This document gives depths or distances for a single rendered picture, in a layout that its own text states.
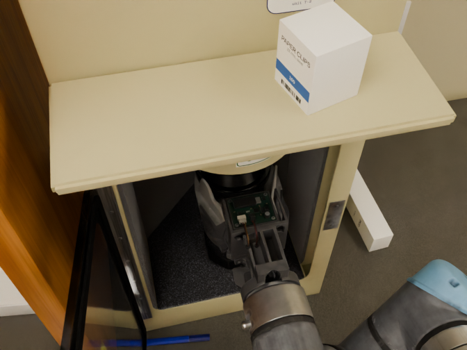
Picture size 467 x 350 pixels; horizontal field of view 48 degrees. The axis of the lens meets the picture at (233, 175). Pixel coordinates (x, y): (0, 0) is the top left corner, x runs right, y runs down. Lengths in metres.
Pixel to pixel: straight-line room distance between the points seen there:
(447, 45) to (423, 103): 0.81
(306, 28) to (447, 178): 0.82
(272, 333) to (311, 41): 0.32
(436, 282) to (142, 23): 0.39
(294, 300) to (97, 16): 0.36
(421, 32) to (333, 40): 0.80
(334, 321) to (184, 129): 0.61
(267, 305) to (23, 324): 0.53
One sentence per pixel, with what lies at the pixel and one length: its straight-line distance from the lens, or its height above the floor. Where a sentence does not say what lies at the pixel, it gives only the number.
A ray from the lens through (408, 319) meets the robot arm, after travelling 0.60.
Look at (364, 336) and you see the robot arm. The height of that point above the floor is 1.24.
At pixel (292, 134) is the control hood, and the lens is 0.41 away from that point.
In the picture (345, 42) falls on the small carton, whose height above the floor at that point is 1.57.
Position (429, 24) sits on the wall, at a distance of 1.19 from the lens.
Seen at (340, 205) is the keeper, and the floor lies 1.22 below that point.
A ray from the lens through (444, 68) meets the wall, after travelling 1.31.
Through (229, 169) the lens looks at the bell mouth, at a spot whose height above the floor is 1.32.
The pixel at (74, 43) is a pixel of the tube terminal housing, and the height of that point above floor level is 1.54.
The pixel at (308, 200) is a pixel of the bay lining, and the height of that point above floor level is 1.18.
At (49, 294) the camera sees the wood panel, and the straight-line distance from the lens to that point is 0.58.
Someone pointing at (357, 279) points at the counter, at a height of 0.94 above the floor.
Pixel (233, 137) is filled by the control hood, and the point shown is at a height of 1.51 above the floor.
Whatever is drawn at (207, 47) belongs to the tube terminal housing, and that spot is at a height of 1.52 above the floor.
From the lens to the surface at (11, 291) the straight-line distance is 0.99.
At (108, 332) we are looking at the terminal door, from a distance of 0.61.
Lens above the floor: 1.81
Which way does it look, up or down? 52 degrees down
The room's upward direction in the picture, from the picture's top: straight up
